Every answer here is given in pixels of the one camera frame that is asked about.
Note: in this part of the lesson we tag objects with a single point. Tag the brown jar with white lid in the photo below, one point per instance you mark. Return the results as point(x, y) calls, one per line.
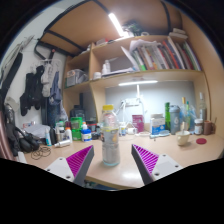
point(198, 127)

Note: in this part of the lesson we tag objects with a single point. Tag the black bag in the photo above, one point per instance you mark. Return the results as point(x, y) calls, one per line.
point(20, 138)

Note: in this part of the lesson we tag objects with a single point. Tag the wooden shelf unit with books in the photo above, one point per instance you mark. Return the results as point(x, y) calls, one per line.
point(160, 55)

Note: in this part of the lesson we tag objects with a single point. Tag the green canister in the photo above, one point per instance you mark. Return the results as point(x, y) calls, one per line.
point(76, 128)

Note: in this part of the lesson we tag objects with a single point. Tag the ceiling light tube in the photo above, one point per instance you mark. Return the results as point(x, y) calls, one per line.
point(116, 24)

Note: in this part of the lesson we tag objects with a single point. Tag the black rubber bands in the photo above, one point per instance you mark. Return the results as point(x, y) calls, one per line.
point(40, 153)

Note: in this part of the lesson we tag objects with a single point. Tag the blue bottle with gold cap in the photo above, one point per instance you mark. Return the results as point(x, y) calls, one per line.
point(183, 115)

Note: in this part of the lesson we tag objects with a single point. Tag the clear glass bottle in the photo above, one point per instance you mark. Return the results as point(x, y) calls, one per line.
point(202, 110)

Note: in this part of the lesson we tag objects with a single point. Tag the grey shaker bottle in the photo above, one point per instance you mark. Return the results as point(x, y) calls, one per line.
point(174, 121)

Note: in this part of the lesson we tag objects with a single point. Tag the green bottle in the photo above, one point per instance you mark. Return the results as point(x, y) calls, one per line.
point(167, 116)

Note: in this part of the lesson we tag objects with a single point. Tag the cream ceramic cup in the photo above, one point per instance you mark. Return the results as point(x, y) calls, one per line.
point(182, 138)

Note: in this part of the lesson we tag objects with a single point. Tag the hanging clothes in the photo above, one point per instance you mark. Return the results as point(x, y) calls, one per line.
point(33, 90)

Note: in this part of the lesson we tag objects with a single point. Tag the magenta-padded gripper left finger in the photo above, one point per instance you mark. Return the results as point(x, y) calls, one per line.
point(63, 166)

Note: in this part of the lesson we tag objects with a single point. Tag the flat round red coaster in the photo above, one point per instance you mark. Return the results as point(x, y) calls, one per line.
point(201, 141)

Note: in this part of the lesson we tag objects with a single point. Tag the white tube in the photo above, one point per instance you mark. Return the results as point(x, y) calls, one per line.
point(62, 143)

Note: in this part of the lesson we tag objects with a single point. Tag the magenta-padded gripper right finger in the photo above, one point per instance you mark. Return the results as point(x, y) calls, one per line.
point(160, 166)

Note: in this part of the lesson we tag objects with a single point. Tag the white wall socket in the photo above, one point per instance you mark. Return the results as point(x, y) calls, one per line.
point(132, 101)

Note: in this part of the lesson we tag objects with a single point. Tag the magenta box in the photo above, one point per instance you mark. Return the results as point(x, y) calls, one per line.
point(138, 123)

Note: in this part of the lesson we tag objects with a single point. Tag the white bottle with blue label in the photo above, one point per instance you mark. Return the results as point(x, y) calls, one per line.
point(86, 134)

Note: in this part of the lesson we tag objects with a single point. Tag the clear yellow-capped drink bottle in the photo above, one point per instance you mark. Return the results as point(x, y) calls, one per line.
point(110, 143)

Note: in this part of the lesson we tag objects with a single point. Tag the blue and white box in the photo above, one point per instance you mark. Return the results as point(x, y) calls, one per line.
point(157, 125)

